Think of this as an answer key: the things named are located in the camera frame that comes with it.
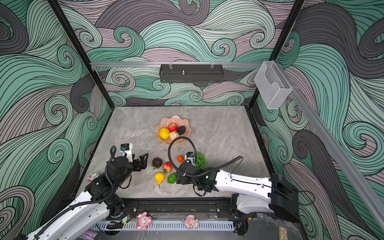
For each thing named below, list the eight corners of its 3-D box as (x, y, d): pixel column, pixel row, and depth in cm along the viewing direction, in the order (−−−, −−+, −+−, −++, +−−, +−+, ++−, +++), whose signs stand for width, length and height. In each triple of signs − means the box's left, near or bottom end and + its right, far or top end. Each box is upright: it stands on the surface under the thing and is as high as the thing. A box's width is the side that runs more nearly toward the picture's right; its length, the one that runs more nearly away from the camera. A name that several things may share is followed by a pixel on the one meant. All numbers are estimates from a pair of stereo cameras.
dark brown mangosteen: (152, 166, 89) (150, 163, 86) (156, 158, 93) (155, 155, 89) (159, 169, 88) (158, 166, 85) (164, 162, 91) (163, 159, 88)
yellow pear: (151, 184, 82) (150, 182, 79) (158, 172, 86) (157, 170, 84) (159, 188, 81) (158, 186, 78) (165, 176, 85) (164, 173, 82)
